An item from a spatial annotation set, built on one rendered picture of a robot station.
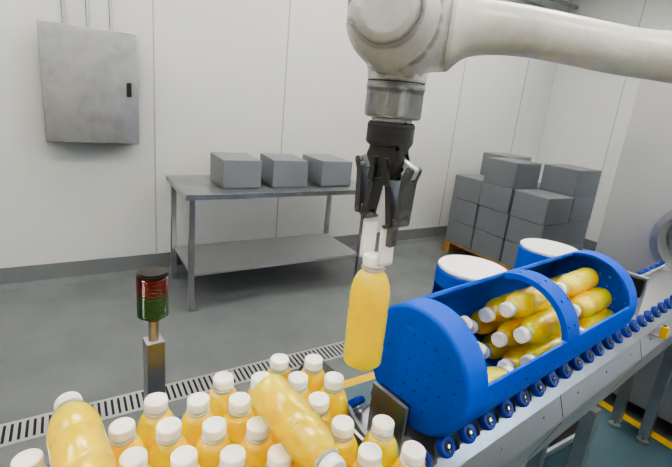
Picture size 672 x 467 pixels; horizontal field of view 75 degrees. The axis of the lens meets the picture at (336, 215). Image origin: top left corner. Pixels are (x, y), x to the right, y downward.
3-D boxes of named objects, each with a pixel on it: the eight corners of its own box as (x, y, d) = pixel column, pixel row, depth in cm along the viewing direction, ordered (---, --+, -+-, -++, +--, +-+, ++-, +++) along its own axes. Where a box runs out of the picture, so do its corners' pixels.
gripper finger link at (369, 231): (366, 219, 73) (363, 218, 74) (361, 258, 75) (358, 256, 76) (379, 218, 75) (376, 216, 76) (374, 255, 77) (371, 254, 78)
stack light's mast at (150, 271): (173, 342, 94) (172, 274, 90) (142, 350, 90) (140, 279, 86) (164, 328, 99) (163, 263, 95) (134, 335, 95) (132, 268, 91)
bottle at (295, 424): (292, 385, 80) (355, 455, 66) (263, 415, 77) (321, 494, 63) (274, 365, 76) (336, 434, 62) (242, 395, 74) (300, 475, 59)
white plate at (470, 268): (445, 249, 193) (445, 252, 194) (431, 269, 169) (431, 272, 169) (511, 264, 183) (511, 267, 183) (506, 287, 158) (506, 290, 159)
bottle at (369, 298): (359, 376, 74) (372, 273, 70) (334, 356, 79) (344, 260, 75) (389, 364, 78) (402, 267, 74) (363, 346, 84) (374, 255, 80)
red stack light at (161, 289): (173, 295, 91) (173, 278, 90) (140, 302, 87) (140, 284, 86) (163, 284, 96) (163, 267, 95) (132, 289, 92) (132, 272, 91)
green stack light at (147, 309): (173, 317, 93) (173, 296, 91) (141, 324, 89) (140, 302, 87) (164, 304, 97) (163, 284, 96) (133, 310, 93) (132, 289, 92)
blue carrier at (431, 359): (621, 350, 141) (651, 270, 132) (451, 469, 88) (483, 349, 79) (538, 308, 162) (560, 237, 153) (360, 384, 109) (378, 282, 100)
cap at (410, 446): (413, 445, 74) (414, 437, 74) (429, 462, 71) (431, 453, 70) (395, 454, 72) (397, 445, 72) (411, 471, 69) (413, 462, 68)
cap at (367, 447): (380, 452, 72) (382, 443, 72) (381, 471, 68) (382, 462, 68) (357, 448, 72) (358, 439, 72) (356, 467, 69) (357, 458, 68)
